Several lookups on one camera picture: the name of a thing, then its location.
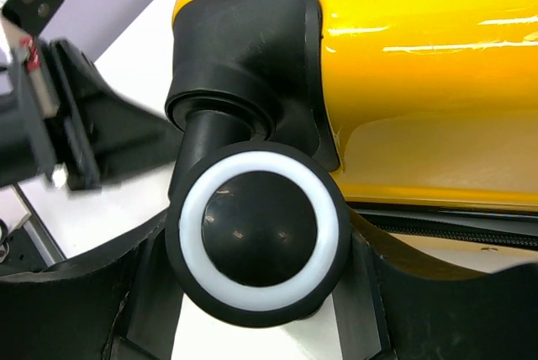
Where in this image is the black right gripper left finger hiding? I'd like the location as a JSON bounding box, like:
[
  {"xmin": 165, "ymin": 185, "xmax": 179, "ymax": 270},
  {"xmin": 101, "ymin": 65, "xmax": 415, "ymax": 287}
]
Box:
[{"xmin": 1, "ymin": 211, "xmax": 181, "ymax": 359}]

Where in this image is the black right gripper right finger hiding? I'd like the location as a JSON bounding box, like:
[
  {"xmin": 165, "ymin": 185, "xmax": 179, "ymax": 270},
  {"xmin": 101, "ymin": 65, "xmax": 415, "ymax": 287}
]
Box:
[{"xmin": 333, "ymin": 210, "xmax": 537, "ymax": 359}]

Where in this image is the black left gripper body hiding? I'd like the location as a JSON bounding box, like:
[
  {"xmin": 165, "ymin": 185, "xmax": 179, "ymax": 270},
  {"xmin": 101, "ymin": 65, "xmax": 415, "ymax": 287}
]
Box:
[{"xmin": 0, "ymin": 35, "xmax": 102, "ymax": 191}]

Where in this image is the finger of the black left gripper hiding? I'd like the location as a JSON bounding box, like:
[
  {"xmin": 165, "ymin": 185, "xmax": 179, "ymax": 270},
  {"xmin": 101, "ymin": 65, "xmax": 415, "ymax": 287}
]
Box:
[{"xmin": 50, "ymin": 40, "xmax": 182, "ymax": 190}]

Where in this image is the yellow hard-shell suitcase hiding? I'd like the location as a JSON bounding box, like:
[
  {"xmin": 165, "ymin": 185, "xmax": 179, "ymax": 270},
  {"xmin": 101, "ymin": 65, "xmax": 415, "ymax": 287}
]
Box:
[{"xmin": 166, "ymin": 0, "xmax": 537, "ymax": 327}]

